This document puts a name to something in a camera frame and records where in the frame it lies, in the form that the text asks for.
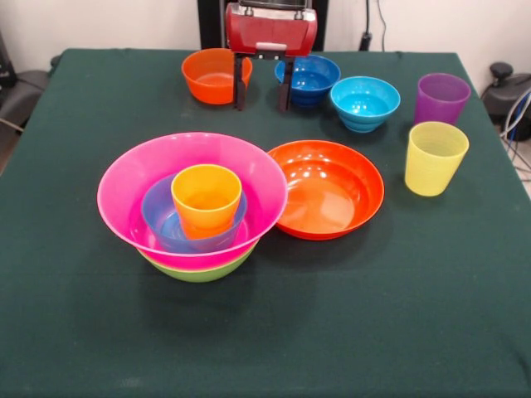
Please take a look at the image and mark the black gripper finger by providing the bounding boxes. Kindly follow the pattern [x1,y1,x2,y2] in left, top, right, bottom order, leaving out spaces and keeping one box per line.
[276,56,297,114]
[232,52,249,112]

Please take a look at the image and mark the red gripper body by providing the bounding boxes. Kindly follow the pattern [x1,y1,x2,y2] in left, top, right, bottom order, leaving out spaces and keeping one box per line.
[224,2,319,60]

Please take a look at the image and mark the large pink plastic bowl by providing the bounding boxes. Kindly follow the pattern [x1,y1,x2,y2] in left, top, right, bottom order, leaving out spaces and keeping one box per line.
[96,131,289,273]

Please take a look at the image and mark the orange plastic cup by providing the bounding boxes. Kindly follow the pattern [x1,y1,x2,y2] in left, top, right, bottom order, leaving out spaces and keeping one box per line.
[170,163,243,228]
[181,213,236,240]

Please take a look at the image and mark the light blue translucent bowl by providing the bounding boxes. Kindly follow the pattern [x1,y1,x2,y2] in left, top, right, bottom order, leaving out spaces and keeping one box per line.
[141,173,249,255]

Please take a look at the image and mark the dark blue ribbed bowl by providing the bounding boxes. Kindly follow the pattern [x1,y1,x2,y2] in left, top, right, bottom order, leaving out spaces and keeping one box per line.
[274,54,342,109]

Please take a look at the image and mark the orange translucent bowl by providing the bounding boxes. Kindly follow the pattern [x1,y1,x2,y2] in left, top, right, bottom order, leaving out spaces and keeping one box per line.
[181,47,253,105]

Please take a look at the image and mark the cyan ribbed bowl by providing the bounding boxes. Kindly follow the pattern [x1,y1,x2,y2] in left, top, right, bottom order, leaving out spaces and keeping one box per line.
[329,75,402,134]

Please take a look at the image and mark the red-orange shallow bowl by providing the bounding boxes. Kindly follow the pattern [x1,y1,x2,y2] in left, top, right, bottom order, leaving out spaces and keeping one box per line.
[267,139,386,240]

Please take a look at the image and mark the purple plastic cup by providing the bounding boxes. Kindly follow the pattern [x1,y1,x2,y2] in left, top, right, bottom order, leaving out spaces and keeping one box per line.
[414,72,472,127]

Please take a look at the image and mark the yellow plastic cup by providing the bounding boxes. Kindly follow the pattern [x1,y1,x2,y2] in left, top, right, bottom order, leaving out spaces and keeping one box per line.
[404,120,470,197]

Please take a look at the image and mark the green plastic bowl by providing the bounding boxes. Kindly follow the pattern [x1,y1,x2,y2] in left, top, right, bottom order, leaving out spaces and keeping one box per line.
[136,242,259,284]

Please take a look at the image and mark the dark grey chair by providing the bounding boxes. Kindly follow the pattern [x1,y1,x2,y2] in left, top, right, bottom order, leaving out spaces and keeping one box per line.
[0,69,50,125]

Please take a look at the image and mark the black floor device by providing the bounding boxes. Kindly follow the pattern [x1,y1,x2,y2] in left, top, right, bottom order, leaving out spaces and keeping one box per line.
[480,61,531,122]

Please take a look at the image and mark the dark green table cloth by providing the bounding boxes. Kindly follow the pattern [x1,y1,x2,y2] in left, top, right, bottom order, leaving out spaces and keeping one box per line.
[0,48,531,398]

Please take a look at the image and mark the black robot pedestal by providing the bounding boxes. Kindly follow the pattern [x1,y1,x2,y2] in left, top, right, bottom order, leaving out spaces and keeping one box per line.
[196,0,329,52]

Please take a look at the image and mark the black cable with plug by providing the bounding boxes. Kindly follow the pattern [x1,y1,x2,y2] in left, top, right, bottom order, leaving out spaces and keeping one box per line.
[358,0,373,52]

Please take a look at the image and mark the bundle of floor cables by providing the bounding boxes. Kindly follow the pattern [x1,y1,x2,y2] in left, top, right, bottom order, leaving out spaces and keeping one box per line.
[499,90,531,183]

